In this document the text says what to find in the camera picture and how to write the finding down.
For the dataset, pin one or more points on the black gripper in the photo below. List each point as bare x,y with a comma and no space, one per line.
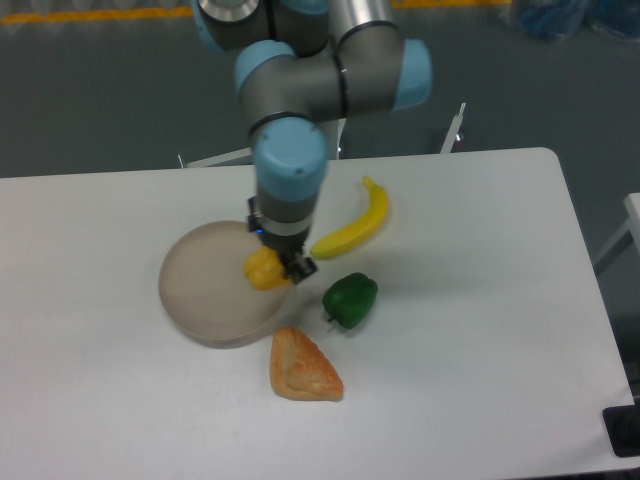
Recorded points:
287,239

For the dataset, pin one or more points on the yellow bell pepper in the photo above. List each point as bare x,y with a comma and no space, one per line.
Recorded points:
264,271

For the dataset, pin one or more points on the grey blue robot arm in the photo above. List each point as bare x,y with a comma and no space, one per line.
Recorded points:
302,64

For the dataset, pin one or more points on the green bell pepper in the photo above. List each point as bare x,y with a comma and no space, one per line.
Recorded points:
349,300

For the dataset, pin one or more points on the beige round plate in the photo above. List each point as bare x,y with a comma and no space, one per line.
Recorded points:
206,294

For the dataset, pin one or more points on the yellow banana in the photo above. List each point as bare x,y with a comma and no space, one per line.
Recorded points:
358,231

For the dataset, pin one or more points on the triangular puff pastry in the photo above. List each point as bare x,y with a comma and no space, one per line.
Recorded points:
300,371

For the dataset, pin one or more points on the white metal frame leg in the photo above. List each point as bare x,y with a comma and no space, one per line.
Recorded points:
453,134

